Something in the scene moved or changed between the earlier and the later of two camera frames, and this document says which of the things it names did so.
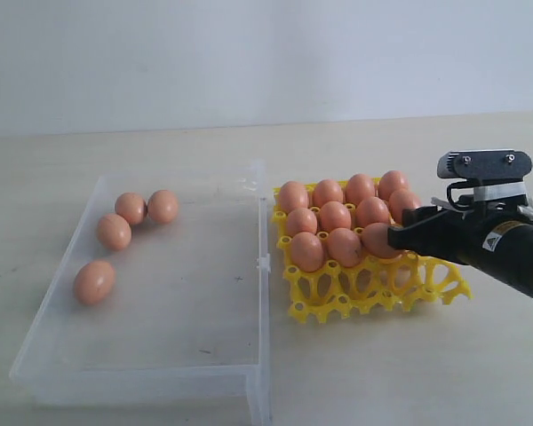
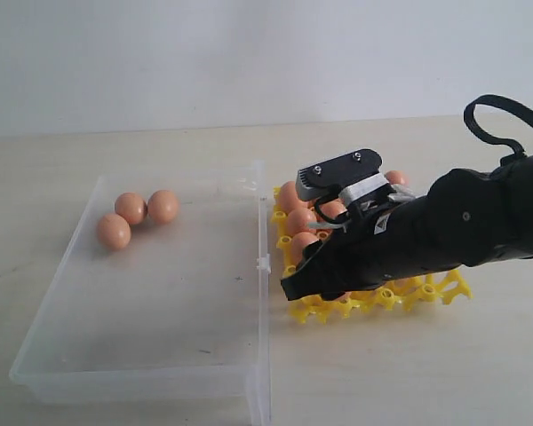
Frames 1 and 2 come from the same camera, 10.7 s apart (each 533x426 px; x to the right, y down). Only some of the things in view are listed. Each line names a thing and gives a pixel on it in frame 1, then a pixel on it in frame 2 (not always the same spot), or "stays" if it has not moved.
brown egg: [114, 232] stays
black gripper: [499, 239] -> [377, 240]
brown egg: [131, 207] stays
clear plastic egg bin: [188, 319] stays
